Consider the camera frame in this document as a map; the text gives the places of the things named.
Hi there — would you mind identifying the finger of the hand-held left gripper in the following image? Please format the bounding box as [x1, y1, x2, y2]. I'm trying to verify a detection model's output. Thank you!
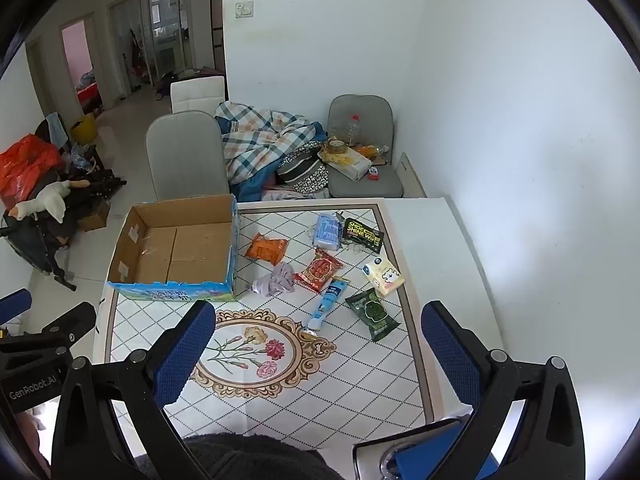
[0, 302, 97, 357]
[0, 288, 33, 326]

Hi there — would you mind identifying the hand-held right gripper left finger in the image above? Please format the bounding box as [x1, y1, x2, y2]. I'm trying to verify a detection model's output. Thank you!
[50, 300, 217, 480]

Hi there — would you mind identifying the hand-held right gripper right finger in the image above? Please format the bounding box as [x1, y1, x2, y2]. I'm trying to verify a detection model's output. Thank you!
[421, 301, 586, 480]

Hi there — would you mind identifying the green snack packet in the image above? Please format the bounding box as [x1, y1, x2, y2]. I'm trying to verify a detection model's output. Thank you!
[345, 287, 402, 343]

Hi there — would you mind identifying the pale yellow tissue packet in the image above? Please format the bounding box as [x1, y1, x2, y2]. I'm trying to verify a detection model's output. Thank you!
[362, 256, 406, 297]

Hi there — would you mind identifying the purple fleece cloth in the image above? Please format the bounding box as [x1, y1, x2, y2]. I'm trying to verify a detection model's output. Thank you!
[251, 261, 297, 297]

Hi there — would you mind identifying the long blue packet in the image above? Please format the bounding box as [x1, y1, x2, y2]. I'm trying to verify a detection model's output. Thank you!
[302, 276, 351, 335]

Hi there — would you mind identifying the orange snack packet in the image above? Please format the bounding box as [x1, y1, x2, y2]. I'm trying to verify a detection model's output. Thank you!
[244, 232, 290, 266]

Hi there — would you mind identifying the yellow-green packet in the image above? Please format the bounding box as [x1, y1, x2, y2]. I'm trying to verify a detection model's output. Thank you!
[340, 216, 385, 253]

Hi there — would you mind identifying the red snack packet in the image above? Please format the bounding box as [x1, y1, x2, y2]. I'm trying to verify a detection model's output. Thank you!
[292, 249, 345, 293]

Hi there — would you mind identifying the blue face mask packet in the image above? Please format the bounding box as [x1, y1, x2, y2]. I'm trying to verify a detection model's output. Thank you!
[312, 212, 346, 251]

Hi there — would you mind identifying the blue flat object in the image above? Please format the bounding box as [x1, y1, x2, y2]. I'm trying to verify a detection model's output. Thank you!
[352, 417, 501, 480]

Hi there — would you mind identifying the white goose plush toy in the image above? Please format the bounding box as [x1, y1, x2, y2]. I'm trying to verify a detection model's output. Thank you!
[11, 180, 91, 223]

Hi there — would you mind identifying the small brown cardboard box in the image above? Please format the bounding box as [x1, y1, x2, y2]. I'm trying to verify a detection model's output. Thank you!
[77, 199, 111, 232]

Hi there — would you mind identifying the person's dark fleece clothing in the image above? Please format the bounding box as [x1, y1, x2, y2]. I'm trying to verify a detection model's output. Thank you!
[135, 432, 346, 480]

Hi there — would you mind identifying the orange plastic bag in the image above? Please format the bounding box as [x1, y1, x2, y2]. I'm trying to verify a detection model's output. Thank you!
[0, 134, 63, 201]

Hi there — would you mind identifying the white board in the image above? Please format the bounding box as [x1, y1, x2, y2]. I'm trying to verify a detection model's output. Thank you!
[397, 152, 427, 199]

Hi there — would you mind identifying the light blue cloth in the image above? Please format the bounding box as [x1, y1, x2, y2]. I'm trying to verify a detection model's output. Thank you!
[47, 112, 68, 146]

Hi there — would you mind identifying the yellow bucket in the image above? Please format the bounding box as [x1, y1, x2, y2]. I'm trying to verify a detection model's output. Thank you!
[70, 112, 97, 145]

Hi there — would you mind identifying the grey chair with rounded back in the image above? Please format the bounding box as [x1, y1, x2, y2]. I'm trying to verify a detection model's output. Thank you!
[146, 110, 232, 202]

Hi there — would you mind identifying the yellow white bag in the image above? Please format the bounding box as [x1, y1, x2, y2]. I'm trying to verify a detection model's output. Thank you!
[322, 146, 373, 181]

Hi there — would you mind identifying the dark patterned cloth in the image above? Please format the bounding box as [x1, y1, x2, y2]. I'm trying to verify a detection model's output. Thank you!
[276, 141, 331, 195]

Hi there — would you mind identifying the red bedding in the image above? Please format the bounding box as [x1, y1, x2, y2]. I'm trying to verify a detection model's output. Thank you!
[77, 82, 103, 113]

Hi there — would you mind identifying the plaid blanket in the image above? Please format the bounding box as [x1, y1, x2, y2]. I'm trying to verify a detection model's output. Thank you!
[215, 101, 328, 201]

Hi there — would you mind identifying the clear plastic bottle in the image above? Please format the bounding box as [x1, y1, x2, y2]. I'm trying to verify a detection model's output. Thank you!
[344, 114, 363, 147]

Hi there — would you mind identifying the glass sliding door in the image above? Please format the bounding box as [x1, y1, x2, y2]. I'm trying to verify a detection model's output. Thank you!
[107, 0, 193, 106]

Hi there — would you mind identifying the black folded frame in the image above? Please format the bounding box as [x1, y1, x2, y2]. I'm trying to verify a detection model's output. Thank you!
[0, 170, 128, 291]

